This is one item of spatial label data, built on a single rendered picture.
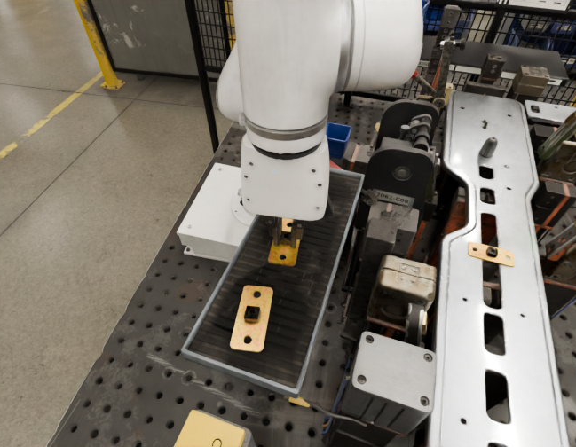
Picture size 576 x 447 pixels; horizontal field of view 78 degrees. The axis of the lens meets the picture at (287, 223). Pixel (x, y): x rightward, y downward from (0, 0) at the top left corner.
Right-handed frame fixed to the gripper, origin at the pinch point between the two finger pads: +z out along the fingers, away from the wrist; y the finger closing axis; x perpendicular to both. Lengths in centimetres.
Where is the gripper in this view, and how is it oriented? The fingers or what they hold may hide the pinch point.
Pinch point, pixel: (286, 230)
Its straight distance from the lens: 48.8
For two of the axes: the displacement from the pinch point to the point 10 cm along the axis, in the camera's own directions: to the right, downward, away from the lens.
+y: 9.9, 1.3, -1.1
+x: 1.7, -7.3, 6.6
